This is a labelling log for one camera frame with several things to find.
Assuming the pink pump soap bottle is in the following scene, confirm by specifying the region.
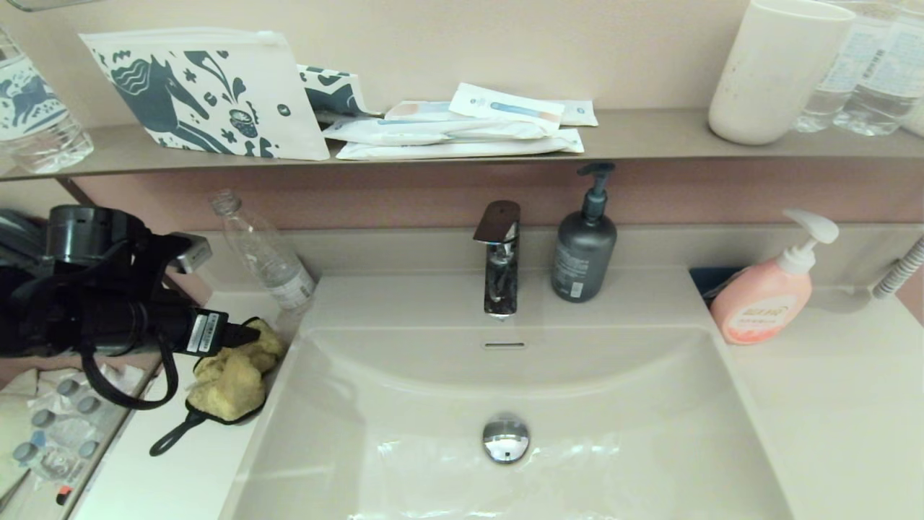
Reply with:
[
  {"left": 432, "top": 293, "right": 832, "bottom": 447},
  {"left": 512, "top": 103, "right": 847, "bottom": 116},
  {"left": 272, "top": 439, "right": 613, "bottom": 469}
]
[{"left": 710, "top": 209, "right": 840, "bottom": 346}]

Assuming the dark grey hair dryer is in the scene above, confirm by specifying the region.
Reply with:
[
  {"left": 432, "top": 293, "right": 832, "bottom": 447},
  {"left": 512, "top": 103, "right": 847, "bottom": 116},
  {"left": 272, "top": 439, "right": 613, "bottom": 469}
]
[{"left": 0, "top": 209, "right": 51, "bottom": 261}]

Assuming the water bottle blue print label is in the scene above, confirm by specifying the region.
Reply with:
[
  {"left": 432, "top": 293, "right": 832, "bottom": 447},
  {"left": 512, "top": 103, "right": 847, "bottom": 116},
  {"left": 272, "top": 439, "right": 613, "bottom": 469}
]
[{"left": 0, "top": 29, "right": 95, "bottom": 174}]

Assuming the long white sachet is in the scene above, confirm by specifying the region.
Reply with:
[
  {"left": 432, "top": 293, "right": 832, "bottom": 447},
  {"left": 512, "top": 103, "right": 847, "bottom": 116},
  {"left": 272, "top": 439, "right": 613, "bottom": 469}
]
[
  {"left": 323, "top": 117, "right": 553, "bottom": 147},
  {"left": 336, "top": 129, "right": 585, "bottom": 161}
]

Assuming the small white blue print pouch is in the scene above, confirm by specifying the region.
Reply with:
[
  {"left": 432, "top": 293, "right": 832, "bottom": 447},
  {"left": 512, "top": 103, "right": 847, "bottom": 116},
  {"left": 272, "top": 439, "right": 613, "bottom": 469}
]
[{"left": 297, "top": 65, "right": 382, "bottom": 127}]

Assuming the yellow cloth black edge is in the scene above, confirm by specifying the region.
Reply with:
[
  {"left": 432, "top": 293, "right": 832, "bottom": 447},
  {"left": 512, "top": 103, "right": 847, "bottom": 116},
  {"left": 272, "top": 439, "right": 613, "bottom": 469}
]
[{"left": 149, "top": 318, "right": 287, "bottom": 457}]

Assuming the white flat sachet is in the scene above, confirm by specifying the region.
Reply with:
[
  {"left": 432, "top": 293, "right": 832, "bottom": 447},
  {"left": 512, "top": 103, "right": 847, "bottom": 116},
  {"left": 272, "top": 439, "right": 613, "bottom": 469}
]
[{"left": 384, "top": 100, "right": 463, "bottom": 121}]

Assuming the chrome single lever faucet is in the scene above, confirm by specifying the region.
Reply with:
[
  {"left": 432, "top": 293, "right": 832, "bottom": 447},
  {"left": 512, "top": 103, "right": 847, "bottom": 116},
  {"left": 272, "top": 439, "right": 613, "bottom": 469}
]
[{"left": 473, "top": 201, "right": 522, "bottom": 319}]

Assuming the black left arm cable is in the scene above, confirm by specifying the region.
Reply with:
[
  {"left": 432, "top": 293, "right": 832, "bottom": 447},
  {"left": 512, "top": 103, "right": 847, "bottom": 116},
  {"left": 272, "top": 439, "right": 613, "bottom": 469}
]
[{"left": 79, "top": 339, "right": 180, "bottom": 411}]

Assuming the water bottle white label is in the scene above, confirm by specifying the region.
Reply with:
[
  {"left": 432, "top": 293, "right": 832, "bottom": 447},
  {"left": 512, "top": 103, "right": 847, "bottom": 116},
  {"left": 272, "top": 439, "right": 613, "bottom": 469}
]
[
  {"left": 793, "top": 0, "right": 899, "bottom": 133},
  {"left": 834, "top": 0, "right": 924, "bottom": 137}
]

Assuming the white ceramic sink basin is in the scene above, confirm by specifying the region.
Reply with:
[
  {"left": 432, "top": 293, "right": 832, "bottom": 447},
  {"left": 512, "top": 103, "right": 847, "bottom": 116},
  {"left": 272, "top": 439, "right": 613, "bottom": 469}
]
[{"left": 220, "top": 325, "right": 795, "bottom": 520}]

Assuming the white pouch blue horse print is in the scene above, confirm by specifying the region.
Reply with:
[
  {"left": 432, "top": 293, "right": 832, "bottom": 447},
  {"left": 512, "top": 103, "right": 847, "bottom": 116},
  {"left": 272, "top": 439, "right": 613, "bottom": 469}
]
[{"left": 78, "top": 27, "right": 331, "bottom": 161}]

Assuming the empty clear plastic bottle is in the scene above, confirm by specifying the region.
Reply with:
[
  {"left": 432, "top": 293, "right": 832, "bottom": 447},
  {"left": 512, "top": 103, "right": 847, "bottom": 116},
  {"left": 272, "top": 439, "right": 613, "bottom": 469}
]
[{"left": 211, "top": 189, "right": 317, "bottom": 313}]

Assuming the dark grey pump bottle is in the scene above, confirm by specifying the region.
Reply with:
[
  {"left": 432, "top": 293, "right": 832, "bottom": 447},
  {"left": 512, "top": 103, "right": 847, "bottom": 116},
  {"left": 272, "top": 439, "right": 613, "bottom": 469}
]
[{"left": 552, "top": 162, "right": 618, "bottom": 303}]

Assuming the white sachet blue orange print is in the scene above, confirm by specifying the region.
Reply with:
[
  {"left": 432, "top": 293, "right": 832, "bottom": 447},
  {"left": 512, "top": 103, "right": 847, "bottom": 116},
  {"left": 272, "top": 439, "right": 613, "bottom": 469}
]
[{"left": 448, "top": 82, "right": 565, "bottom": 131}]

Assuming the chrome sink drain stopper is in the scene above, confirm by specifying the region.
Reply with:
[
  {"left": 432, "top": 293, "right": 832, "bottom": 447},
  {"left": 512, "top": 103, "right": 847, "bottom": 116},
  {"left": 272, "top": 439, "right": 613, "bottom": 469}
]
[{"left": 482, "top": 413, "right": 531, "bottom": 464}]

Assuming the white corrugated hose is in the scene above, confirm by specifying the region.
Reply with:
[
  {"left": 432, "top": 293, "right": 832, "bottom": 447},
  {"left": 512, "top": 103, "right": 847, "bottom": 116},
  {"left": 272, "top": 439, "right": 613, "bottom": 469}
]
[{"left": 872, "top": 237, "right": 924, "bottom": 300}]

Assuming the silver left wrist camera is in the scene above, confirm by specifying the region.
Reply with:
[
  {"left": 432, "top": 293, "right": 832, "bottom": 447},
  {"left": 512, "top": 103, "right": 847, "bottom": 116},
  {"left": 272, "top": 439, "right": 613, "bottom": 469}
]
[{"left": 173, "top": 233, "right": 212, "bottom": 274}]

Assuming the grey brown wall shelf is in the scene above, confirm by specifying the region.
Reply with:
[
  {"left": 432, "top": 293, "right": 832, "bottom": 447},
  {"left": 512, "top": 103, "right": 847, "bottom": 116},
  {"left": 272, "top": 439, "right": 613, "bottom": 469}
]
[{"left": 0, "top": 108, "right": 924, "bottom": 181}]

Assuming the white plastic cup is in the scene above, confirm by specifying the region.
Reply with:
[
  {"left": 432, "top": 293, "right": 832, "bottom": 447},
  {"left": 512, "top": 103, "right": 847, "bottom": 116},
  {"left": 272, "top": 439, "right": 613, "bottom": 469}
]
[{"left": 708, "top": 0, "right": 857, "bottom": 146}]

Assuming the small white sachet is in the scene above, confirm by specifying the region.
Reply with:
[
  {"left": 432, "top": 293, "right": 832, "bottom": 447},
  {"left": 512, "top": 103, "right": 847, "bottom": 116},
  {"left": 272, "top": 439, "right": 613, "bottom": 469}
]
[{"left": 559, "top": 100, "right": 599, "bottom": 127}]

